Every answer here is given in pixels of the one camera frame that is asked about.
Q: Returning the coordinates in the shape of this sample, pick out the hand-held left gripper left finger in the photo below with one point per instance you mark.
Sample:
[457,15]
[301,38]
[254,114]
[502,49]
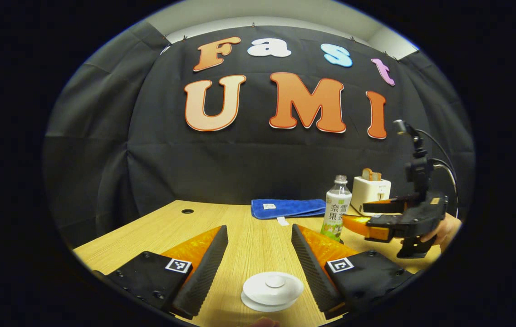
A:
[203,277]

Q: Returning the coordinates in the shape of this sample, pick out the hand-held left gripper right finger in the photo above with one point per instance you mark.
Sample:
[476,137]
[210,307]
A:
[312,272]

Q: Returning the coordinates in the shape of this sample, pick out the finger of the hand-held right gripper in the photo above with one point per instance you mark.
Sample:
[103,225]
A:
[366,225]
[385,206]

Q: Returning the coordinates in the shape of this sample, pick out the clear water bottle white label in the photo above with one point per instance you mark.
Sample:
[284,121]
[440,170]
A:
[336,213]

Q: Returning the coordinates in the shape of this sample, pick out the white toaster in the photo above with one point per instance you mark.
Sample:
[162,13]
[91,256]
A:
[371,193]

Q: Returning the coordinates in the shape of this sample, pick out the bread slice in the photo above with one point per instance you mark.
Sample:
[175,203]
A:
[371,175]

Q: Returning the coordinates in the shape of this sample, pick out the white saucer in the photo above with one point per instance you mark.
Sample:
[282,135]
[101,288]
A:
[258,308]

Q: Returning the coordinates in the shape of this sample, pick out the blue towel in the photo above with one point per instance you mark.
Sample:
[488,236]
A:
[294,208]

